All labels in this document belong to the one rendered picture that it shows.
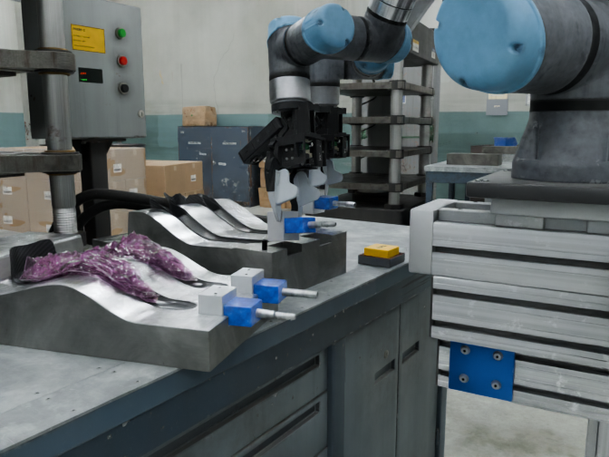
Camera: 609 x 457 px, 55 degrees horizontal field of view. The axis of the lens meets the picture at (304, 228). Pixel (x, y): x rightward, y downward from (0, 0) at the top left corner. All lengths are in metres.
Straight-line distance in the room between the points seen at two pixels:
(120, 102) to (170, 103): 7.58
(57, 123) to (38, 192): 3.80
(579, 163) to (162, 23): 9.07
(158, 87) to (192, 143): 1.41
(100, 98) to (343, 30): 1.01
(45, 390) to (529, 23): 0.67
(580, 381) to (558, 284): 0.15
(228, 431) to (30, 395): 0.36
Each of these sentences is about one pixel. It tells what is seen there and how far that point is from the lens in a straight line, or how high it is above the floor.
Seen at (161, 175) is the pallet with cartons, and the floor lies 0.65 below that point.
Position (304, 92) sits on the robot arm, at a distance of 1.06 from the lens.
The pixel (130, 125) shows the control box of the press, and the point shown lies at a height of 1.11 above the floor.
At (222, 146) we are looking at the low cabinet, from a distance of 8.28.
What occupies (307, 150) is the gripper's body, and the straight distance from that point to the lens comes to 1.04.
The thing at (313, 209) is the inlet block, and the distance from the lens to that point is 1.35.
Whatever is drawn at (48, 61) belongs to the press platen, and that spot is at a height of 1.26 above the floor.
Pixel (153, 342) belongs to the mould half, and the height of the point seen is 0.83.
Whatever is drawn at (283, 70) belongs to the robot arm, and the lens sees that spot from 1.06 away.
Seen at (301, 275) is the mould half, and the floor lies 0.83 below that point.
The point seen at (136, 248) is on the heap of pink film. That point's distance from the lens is 0.97.
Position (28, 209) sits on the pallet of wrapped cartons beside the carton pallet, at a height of 0.42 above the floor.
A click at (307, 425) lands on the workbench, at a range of 1.21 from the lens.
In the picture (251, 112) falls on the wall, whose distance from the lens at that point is 8.64.
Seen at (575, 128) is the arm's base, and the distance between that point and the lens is 0.77.
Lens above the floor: 1.10
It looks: 10 degrees down
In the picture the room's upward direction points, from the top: straight up
